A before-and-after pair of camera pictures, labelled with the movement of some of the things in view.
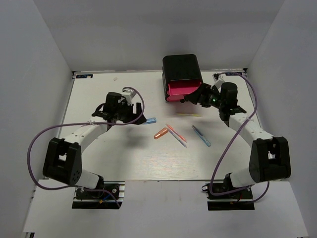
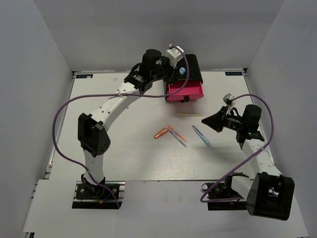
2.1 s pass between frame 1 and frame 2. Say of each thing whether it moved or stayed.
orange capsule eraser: stayed
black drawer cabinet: stayed
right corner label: stayed
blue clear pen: stayed
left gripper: moved
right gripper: moved
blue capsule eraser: moved
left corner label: stayed
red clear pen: stayed
